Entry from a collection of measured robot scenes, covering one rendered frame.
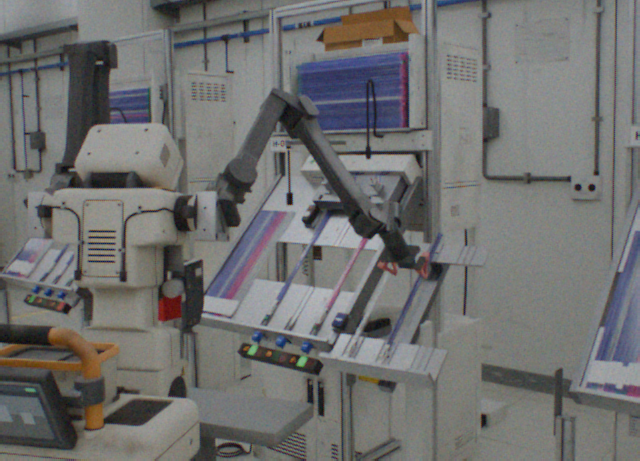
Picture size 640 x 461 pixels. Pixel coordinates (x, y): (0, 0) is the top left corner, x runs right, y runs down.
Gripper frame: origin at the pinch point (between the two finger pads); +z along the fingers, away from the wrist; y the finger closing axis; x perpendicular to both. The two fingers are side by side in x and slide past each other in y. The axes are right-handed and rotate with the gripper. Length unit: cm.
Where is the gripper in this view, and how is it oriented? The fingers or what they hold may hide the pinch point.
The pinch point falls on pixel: (410, 273)
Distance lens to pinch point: 214.3
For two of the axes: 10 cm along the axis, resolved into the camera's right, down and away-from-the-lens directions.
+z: 3.9, 6.9, 6.1
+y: -8.2, -0.4, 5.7
